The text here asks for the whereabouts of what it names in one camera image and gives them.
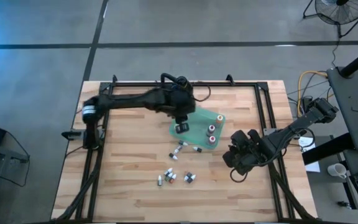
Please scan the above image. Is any black floor fan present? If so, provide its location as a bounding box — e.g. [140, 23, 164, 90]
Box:
[303, 0, 358, 38]

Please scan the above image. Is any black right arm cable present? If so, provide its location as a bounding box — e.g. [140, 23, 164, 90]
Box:
[229, 167, 250, 184]

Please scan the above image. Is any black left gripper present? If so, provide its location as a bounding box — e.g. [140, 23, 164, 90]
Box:
[169, 93, 197, 135]

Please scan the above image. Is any black gooseneck desk lamp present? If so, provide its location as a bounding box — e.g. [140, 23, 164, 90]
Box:
[160, 72, 195, 94]

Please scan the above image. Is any black desk beam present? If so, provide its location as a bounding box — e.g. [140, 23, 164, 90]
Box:
[301, 132, 354, 166]

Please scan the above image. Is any translucent teal plastic bin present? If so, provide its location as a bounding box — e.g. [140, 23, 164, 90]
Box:
[168, 105, 226, 150]

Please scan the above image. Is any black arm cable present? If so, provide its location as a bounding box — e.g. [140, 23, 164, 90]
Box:
[229, 167, 250, 184]
[193, 85, 211, 103]

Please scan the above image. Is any yellow cable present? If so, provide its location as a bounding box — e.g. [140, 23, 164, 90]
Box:
[296, 70, 329, 118]

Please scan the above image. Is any white paper sheet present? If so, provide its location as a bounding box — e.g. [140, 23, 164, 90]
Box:
[298, 136, 321, 173]

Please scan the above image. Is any black power strip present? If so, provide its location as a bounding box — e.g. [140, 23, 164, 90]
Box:
[300, 96, 313, 110]

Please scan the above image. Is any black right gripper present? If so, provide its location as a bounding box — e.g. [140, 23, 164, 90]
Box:
[222, 129, 270, 175]

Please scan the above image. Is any grey side desk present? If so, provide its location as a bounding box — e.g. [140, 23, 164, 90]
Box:
[326, 65, 358, 153]

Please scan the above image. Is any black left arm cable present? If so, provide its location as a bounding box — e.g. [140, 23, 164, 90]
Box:
[193, 85, 211, 103]

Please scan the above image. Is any white mug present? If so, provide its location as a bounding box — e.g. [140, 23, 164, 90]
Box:
[327, 162, 348, 180]

